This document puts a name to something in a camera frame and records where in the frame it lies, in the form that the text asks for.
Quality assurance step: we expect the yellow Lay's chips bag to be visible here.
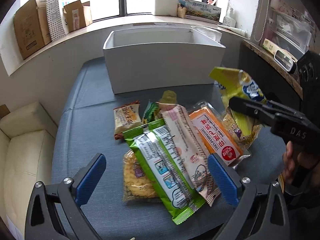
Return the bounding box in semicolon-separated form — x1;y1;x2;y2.
208;66;268;137

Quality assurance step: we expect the orange Indian flying cake pack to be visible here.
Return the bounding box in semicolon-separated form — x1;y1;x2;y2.
188;101;251;168

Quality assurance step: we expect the corn rice cake packet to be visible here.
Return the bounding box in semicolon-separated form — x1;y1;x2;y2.
113;100;142;140

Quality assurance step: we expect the right hand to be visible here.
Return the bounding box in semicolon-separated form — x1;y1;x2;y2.
282;141;319;188

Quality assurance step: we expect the yellow crispy snack bag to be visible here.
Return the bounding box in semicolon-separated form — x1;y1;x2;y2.
222;111;262;150

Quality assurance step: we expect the white clock gadget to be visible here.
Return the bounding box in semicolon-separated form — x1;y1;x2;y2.
274;50;296;74

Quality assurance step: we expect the white green flat box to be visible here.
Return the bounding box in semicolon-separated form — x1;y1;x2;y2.
262;38;298;63

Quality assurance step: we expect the cream striped biscuit packet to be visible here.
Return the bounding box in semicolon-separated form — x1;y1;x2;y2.
158;103;220;206

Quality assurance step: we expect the white tube on sill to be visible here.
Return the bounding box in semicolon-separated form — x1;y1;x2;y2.
218;24;250;38

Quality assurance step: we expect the tissue pack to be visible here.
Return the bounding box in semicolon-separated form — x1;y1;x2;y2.
191;25;222;43

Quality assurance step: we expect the small olive jelly cup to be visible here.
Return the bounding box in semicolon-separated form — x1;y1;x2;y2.
159;90;177;104

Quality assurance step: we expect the yellow noodle snack bag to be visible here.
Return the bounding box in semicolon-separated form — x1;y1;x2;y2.
123;150;161;203

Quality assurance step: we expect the small green snack packet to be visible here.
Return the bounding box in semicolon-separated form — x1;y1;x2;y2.
142;101;161;124

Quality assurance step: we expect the landscape printed carton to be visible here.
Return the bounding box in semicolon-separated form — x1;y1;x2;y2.
178;0;221;22

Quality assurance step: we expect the small woven basket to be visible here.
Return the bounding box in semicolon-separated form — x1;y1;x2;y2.
177;3;187;18

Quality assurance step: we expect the white storage box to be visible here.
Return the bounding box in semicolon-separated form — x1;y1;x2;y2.
103;25;226;94

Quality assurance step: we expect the white foam block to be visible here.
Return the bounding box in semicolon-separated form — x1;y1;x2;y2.
152;0;178;17

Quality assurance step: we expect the large brown cardboard box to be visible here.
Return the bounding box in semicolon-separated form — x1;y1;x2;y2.
14;0;52;59

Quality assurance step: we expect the dotted white paper bag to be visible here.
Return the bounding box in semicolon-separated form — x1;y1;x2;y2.
46;0;69;41

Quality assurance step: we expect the small open cardboard box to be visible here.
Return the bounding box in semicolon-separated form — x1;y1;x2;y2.
63;0;93;33

